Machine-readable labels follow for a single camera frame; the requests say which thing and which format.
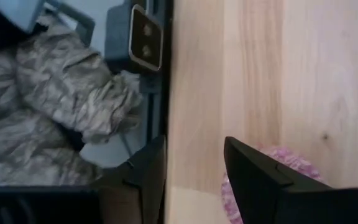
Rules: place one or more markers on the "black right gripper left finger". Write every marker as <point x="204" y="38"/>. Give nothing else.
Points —
<point x="138" y="193"/>

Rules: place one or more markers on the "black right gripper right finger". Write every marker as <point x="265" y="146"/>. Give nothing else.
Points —
<point x="259" y="193"/>

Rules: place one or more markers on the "pink swirl candle tin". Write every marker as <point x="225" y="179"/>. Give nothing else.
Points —
<point x="294" y="160"/>

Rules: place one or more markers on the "grey box with two buttons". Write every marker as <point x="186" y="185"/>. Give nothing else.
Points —
<point x="117" y="37"/>

